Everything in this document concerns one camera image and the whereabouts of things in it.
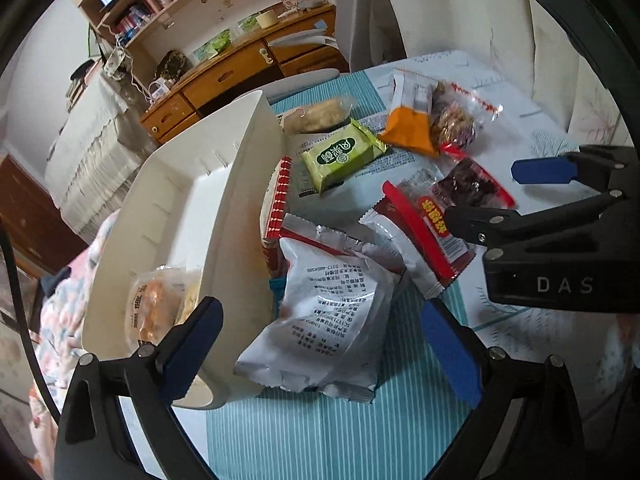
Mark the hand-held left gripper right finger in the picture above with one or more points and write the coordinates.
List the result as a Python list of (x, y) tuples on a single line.
[(450, 350)]

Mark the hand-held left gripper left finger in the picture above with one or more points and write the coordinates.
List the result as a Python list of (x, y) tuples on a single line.
[(192, 355)]

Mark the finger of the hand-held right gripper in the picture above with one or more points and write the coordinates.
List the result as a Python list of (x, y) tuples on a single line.
[(500, 227), (542, 170)]

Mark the dark red dried fruit packet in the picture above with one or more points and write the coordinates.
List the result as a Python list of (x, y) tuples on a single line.
[(470, 182)]

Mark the red and white snack packet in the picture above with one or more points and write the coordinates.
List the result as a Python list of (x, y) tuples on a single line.
[(415, 240)]

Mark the blue and silver snack packet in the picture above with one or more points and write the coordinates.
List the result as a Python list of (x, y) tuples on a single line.
[(325, 320)]

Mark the white plastic basket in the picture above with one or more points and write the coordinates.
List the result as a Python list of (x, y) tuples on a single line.
[(165, 200)]

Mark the red and white cookie packet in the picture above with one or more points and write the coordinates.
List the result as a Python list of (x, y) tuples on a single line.
[(276, 200)]

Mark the white tree print tablecloth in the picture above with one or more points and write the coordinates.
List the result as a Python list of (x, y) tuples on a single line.
[(525, 110)]

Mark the clear orange pastry packet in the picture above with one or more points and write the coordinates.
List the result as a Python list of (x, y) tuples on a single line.
[(150, 305)]

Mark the clear bag of mixed nuts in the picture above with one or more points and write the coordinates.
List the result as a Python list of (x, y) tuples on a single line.
[(452, 122)]

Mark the floral blanket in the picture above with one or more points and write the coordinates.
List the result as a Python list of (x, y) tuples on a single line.
[(60, 330)]

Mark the teal striped placemat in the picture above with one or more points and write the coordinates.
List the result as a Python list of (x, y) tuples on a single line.
[(300, 440)]

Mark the orange and white snack packet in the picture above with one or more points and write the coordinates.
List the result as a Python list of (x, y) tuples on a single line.
[(407, 125)]

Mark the dark blue cloth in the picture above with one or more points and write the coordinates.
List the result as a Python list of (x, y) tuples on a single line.
[(57, 285)]

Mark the white leaf print curtain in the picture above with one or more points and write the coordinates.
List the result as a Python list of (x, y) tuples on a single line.
[(475, 10)]

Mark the green snack packet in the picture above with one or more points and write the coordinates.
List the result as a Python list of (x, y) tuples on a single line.
[(340, 155)]

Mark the clear bread packet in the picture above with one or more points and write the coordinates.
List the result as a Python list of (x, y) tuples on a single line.
[(320, 115)]

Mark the grey office chair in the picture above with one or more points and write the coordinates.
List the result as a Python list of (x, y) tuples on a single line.
[(367, 20)]

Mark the white lace cloth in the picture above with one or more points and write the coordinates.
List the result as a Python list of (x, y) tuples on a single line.
[(90, 140)]

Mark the blue sticky note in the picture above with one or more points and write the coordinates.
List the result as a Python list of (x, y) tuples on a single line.
[(319, 24)]

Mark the white power strip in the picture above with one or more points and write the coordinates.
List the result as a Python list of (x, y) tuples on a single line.
[(161, 90)]

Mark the wooden desk with drawers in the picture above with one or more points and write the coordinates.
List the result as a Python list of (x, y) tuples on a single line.
[(225, 77)]

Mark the dark floral pouch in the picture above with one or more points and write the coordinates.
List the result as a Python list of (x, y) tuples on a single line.
[(171, 65)]

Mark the floral patterned hanging pouch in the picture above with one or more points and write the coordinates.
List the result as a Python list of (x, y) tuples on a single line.
[(117, 64)]

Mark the black hat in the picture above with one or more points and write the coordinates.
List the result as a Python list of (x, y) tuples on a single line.
[(85, 70)]

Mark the green printed packet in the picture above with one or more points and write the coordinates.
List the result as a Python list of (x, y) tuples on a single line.
[(212, 45)]

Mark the beige bowl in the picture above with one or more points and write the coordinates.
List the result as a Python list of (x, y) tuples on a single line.
[(267, 19)]

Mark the row of colourful books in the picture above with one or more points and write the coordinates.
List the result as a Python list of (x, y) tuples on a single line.
[(132, 20)]

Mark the wooden bookshelf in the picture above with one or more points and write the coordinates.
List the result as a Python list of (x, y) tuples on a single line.
[(215, 5)]

